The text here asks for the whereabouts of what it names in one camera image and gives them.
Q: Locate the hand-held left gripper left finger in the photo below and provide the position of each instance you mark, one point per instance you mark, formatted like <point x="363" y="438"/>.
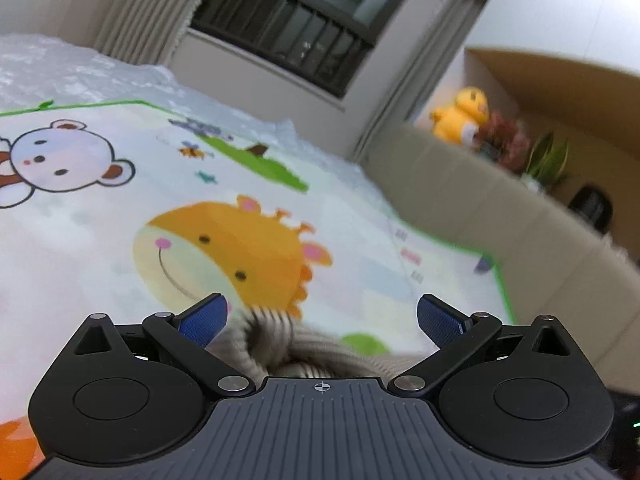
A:
<point x="205" y="320"/>

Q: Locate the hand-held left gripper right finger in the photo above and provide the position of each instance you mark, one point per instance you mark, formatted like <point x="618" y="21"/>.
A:
<point x="440" y="321"/>

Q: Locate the beige striped knit garment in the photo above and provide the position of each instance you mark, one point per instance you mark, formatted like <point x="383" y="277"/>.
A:
<point x="300" y="350"/>

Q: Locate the cartoon animal printed mat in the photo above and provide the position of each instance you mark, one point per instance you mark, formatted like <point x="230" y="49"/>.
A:
<point x="100" y="240"/>

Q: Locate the beige padded headboard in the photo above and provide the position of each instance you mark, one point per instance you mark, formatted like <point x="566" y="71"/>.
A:
<point x="525" y="220"/>

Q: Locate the black round appliance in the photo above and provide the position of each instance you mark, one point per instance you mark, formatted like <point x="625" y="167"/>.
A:
<point x="591" y="207"/>

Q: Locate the reddish dried flower bunch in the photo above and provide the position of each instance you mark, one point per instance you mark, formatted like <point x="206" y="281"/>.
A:
<point x="505" y="142"/>

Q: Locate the green potted plant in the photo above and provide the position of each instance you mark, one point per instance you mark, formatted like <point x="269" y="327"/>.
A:
<point x="547" y="162"/>

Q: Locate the yellow plush toy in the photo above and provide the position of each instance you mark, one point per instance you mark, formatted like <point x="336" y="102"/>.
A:
<point x="457" y="117"/>

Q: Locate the beige pleated curtain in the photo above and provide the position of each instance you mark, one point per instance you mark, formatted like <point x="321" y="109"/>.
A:
<point x="425" y="60"/>
<point x="145" y="10"/>

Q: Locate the dark barred window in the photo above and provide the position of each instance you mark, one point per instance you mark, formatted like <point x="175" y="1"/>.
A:
<point x="300" y="10"/>

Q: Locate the wooden wall shelf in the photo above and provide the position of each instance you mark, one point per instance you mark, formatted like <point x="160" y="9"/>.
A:
<point x="575" y="90"/>

